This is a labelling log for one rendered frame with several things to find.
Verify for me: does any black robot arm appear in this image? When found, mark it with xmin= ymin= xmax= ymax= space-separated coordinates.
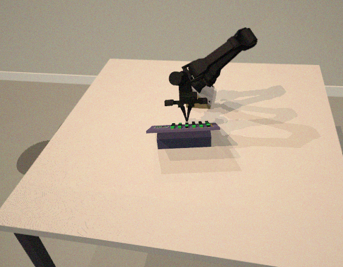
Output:
xmin=169 ymin=27 xmax=258 ymax=104

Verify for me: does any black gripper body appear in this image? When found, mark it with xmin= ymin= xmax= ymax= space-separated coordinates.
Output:
xmin=164 ymin=86 xmax=208 ymax=106

